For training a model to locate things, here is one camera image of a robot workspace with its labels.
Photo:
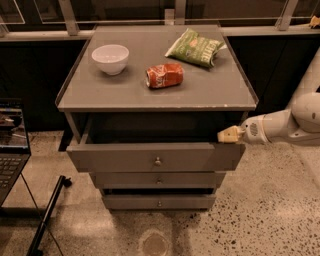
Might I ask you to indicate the grey top drawer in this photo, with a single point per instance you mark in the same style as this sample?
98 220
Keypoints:
153 157

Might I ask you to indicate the grey drawer cabinet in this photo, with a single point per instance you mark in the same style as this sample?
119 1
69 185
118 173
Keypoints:
127 111

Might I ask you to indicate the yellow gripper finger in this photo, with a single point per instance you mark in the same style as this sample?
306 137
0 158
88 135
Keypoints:
233 131
229 139

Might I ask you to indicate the green chip bag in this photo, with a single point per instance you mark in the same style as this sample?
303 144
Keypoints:
192 48

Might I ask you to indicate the white ceramic bowl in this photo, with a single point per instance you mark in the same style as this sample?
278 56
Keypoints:
111 59

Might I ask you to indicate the grey middle drawer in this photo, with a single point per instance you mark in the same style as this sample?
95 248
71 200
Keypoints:
157 180

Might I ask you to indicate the metal railing frame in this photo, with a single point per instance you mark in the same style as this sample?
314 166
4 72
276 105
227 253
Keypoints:
47 19

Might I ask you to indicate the grey drawer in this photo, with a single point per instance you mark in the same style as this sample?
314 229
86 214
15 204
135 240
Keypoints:
157 180
160 202
153 157

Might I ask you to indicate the small yellow object on ledge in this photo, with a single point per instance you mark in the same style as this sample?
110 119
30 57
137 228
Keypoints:
314 22

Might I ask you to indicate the crushed orange soda can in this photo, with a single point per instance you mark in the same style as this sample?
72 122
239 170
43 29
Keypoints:
164 75

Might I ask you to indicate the black stand leg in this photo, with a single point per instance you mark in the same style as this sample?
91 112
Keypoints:
45 217

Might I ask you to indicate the grey bottom drawer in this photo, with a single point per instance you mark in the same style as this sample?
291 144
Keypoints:
160 202

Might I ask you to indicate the black laptop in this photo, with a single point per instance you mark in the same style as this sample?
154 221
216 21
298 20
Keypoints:
14 144

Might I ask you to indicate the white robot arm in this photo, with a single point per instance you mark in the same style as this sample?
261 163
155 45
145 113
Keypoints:
297 124

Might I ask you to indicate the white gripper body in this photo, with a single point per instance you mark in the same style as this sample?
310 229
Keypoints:
252 129

